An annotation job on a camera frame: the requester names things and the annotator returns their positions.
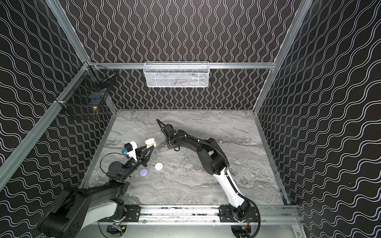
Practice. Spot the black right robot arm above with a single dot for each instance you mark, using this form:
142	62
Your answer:
215	162

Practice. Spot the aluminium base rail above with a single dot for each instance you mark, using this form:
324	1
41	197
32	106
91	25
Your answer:
209	215

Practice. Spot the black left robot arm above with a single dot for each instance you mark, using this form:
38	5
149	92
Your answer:
75	209

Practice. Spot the small brass object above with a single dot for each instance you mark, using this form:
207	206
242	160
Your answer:
95	111

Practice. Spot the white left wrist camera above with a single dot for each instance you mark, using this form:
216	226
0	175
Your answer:
130	150

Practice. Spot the white round disc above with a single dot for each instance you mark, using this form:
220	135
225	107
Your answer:
159	166

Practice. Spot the black wire basket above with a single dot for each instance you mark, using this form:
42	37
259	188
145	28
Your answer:
92	89

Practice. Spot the aluminium corner frame post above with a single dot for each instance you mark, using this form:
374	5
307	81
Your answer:
64	22

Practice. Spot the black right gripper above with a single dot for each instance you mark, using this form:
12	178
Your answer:
166	130

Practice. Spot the cream earbud charging case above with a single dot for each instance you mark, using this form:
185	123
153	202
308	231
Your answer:
150	142

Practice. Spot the purple round disc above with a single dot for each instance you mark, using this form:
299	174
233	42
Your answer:
144	172

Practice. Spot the white wire mesh basket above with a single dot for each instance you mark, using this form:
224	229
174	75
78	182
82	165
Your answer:
176	74

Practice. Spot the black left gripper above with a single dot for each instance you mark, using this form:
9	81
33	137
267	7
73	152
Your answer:
139	155

